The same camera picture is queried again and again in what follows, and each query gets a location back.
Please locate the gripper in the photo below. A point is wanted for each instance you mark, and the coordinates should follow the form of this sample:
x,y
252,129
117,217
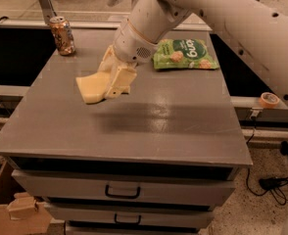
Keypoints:
x,y
130,47

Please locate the yellow sponge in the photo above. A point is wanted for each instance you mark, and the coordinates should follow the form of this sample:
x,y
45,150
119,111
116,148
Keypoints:
x,y
93,87

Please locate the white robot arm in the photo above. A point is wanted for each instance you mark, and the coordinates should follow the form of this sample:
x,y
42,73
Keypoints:
x,y
253,31

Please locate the green rice chip bag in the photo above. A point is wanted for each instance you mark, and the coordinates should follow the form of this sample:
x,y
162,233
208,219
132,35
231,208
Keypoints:
x,y
183,54

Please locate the orange soda can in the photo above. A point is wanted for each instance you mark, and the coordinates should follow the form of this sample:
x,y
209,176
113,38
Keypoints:
x,y
62,32

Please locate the grey drawer cabinet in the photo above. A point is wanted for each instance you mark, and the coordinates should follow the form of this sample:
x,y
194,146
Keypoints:
x,y
175,135

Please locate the cardboard box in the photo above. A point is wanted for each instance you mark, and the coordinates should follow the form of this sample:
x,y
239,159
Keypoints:
x,y
20,213

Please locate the tape roll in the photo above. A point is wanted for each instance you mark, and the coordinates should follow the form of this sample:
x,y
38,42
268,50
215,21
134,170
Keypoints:
x,y
269,100

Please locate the left metal bracket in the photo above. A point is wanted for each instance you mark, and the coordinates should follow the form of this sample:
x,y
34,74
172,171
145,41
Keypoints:
x,y
47,10

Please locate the top drawer black handle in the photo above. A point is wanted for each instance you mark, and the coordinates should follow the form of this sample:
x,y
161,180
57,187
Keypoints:
x,y
122,193

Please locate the drawer black handle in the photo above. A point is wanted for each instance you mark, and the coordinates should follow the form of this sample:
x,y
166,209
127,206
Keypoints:
x,y
127,219
122,193

